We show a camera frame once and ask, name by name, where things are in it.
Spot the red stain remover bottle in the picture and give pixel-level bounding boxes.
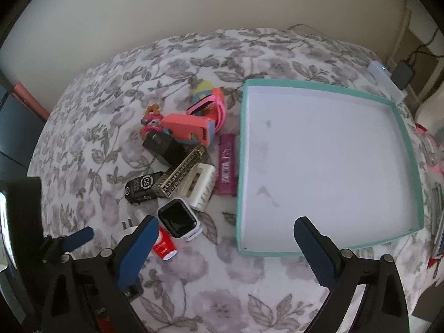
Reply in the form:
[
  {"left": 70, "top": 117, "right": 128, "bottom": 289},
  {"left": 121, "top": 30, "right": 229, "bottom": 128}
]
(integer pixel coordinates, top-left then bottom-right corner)
[{"left": 152, "top": 227, "right": 177, "bottom": 261}]

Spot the white smartwatch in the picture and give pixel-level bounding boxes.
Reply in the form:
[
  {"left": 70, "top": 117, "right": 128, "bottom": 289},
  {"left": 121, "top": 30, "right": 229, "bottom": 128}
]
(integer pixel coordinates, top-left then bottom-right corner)
[{"left": 157, "top": 197, "right": 203, "bottom": 241}]

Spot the black toy car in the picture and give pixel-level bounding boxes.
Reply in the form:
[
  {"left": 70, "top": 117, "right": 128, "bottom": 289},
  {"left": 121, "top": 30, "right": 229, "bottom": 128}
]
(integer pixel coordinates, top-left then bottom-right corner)
[{"left": 124, "top": 171, "right": 163, "bottom": 205}]

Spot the gold greek-key lighter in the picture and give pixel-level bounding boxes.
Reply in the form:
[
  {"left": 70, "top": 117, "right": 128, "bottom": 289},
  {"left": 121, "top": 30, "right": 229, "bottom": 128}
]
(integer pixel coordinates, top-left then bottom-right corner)
[{"left": 152, "top": 145, "right": 209, "bottom": 198}]

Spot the white hair claw clip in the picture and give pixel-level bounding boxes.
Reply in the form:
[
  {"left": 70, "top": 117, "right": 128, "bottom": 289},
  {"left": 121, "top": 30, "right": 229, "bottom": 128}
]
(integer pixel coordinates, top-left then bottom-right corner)
[{"left": 178, "top": 163, "right": 217, "bottom": 211}]

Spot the black power adapter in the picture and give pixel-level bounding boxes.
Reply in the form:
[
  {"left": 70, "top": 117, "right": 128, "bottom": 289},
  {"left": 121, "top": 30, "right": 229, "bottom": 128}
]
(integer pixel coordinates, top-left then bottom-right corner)
[{"left": 142, "top": 130, "right": 187, "bottom": 166}]

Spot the magenta lead refill case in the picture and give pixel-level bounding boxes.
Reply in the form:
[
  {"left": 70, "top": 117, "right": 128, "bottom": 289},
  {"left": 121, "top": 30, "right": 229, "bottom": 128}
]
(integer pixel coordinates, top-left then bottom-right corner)
[{"left": 216, "top": 133, "right": 237, "bottom": 196}]

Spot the pink puppy toy figure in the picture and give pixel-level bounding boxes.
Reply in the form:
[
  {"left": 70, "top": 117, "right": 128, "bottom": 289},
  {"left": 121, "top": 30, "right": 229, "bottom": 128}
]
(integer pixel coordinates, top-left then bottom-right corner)
[{"left": 140, "top": 104, "right": 163, "bottom": 141}]

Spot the coral blue toy knife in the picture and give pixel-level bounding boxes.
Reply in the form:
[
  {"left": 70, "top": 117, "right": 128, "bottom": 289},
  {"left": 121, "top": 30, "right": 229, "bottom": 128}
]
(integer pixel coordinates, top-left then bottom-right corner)
[{"left": 161, "top": 113, "right": 215, "bottom": 147}]

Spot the pink kids watch band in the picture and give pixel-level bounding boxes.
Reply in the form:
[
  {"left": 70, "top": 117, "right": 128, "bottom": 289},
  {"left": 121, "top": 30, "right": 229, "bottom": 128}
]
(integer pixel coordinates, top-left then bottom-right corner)
[{"left": 186, "top": 87, "right": 226, "bottom": 132}]

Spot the white usb charger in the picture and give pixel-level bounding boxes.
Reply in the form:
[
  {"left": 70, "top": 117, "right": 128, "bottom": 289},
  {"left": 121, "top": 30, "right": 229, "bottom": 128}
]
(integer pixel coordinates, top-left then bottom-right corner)
[{"left": 111, "top": 208, "right": 156, "bottom": 249}]

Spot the teal shallow box tray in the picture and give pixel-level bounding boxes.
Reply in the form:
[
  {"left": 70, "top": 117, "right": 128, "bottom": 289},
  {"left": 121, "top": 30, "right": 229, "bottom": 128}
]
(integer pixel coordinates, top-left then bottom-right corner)
[{"left": 236, "top": 79, "right": 425, "bottom": 256}]

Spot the floral fleece blanket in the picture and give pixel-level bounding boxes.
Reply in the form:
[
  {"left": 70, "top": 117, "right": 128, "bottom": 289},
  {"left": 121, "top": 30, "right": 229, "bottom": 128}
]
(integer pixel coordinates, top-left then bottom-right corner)
[{"left": 26, "top": 27, "right": 444, "bottom": 333}]

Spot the grey clip tool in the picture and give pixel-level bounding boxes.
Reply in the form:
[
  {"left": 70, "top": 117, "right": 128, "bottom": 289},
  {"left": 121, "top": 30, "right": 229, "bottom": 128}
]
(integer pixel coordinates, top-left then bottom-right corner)
[{"left": 430, "top": 183, "right": 443, "bottom": 255}]

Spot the white power strip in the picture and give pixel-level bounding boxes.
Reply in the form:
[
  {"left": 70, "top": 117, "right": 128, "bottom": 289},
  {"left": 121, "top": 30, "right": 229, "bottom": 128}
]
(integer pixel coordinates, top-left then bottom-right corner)
[{"left": 367, "top": 60, "right": 407, "bottom": 103}]

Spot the black plugged charger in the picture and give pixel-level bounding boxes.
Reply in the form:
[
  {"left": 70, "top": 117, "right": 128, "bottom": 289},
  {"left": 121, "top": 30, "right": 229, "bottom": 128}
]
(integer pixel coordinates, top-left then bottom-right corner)
[{"left": 390, "top": 60, "right": 415, "bottom": 90}]

